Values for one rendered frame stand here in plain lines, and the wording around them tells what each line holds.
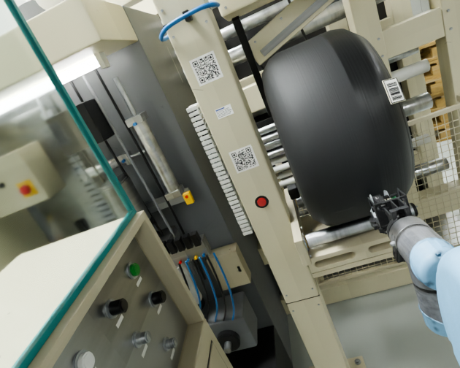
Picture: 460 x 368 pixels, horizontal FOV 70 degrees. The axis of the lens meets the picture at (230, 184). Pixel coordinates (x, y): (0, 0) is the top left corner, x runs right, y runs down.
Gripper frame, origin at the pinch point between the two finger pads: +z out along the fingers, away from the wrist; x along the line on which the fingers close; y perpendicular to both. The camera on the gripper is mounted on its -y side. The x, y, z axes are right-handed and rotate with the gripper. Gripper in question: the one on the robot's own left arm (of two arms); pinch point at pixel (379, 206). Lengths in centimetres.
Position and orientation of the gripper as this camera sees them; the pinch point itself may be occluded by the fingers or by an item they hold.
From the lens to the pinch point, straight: 95.5
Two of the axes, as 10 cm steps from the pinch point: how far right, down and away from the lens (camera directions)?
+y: -3.7, -9.0, -2.3
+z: 1.2, -2.9, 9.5
